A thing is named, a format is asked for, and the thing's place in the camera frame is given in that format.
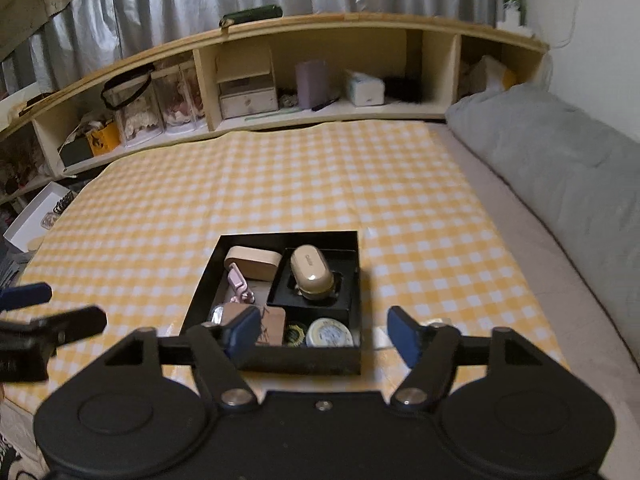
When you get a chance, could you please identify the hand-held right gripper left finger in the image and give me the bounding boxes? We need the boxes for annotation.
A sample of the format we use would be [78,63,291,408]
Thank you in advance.
[102,305,262,413]

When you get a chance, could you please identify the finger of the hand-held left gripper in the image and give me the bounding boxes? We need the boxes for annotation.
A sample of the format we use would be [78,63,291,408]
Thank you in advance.
[0,283,54,307]
[0,305,109,357]

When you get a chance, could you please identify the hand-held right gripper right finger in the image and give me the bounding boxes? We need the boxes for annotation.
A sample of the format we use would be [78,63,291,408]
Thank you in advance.
[387,305,547,413]

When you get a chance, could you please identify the pink-brown compact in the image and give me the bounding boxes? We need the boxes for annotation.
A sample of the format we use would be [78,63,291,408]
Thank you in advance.
[220,302,287,347]

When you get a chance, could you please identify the pink scissors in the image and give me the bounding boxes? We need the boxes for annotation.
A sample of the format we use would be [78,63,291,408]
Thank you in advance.
[227,267,256,306]

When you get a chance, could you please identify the round black yellow tin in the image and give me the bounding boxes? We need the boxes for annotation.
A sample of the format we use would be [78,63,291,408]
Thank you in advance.
[284,322,309,349]

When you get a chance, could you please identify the large black box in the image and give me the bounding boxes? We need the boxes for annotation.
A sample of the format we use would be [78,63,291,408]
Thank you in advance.
[179,230,372,376]

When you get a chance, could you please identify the wooden brush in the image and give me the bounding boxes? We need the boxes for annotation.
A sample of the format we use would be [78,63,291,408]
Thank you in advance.
[223,244,284,281]

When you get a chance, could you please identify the round white tin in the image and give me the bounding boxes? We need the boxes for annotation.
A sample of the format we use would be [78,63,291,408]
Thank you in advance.
[305,317,354,349]

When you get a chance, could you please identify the small black box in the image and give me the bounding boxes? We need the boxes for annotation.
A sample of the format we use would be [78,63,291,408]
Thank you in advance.
[267,246,362,322]

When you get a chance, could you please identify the beige earbuds case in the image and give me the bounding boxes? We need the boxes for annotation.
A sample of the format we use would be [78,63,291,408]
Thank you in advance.
[289,244,335,304]

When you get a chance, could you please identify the open white box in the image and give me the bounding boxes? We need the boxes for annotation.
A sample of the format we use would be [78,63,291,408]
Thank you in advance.
[2,181,77,254]

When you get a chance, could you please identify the group of small figurines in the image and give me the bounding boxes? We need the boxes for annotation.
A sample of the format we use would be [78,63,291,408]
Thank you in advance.
[0,135,48,196]

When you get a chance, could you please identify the beige mattress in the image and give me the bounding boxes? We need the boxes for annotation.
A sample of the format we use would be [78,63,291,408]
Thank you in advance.
[429,122,640,461]

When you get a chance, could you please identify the dark box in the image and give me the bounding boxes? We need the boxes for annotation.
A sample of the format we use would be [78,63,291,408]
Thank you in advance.
[58,137,94,168]

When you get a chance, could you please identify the yellow checkered blanket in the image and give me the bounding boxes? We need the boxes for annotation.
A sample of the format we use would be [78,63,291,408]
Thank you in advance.
[9,121,570,411]

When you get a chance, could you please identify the yellow box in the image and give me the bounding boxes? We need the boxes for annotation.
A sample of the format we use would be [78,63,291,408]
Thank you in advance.
[85,122,122,157]

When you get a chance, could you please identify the large white box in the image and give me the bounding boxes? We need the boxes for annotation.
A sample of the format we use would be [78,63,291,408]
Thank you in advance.
[0,91,32,127]

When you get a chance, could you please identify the grey pillow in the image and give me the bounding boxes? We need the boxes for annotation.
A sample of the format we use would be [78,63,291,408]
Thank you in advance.
[444,82,640,348]

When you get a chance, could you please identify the white wooden drawer organizer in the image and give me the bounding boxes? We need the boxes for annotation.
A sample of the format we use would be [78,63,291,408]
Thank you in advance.
[214,44,279,121]

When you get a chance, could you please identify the black fluffy item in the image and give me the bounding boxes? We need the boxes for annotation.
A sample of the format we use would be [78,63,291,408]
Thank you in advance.
[382,75,424,104]

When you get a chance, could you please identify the white tissue box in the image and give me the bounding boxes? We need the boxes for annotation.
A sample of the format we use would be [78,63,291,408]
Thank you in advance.
[343,69,386,107]

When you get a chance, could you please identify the purple container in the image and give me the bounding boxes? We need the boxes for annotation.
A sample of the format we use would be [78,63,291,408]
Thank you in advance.
[294,58,330,109]

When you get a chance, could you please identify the plastic bag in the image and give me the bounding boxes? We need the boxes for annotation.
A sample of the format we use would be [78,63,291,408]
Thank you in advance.
[462,54,517,97]

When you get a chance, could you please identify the dark green case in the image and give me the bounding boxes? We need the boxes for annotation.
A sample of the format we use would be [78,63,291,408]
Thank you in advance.
[219,4,284,27]

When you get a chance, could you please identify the long wooden shelf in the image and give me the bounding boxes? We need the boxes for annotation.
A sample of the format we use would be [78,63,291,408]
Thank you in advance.
[0,12,552,198]

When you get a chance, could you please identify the small white box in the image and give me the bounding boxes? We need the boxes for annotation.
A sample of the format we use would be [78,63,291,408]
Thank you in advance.
[496,9,529,29]

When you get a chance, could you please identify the clear doll case black strap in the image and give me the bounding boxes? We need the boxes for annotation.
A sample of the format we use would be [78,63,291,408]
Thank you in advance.
[100,64,164,149]

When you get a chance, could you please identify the white cable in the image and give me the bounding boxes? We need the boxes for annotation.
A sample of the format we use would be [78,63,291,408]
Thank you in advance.
[549,0,587,52]

